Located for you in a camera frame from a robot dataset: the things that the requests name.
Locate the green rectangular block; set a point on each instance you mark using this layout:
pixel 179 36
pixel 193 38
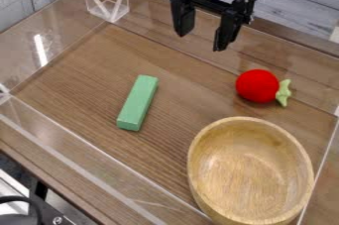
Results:
pixel 135 107

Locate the light wooden bowl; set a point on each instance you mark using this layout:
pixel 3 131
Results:
pixel 250 172

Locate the red plush tomato toy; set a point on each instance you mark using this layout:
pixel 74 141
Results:
pixel 259 86

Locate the clear acrylic tray walls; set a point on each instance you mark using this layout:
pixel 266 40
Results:
pixel 69 66

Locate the clear acrylic corner bracket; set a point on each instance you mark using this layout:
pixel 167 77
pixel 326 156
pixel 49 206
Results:
pixel 107 9

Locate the black table leg bracket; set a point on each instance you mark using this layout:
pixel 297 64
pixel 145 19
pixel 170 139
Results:
pixel 53 216

